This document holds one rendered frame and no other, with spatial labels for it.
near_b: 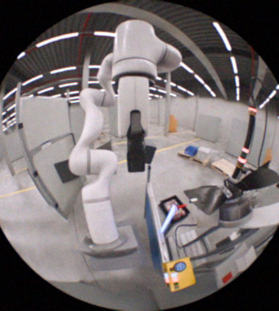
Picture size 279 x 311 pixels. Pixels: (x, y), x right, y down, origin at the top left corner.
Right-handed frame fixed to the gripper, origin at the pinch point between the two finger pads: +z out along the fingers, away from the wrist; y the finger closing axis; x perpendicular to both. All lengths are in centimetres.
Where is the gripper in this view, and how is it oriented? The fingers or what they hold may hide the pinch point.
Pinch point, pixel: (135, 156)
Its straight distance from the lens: 20.6
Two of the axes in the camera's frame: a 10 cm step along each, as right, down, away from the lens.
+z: 0.0, 9.0, 4.4
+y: 0.8, 4.4, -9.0
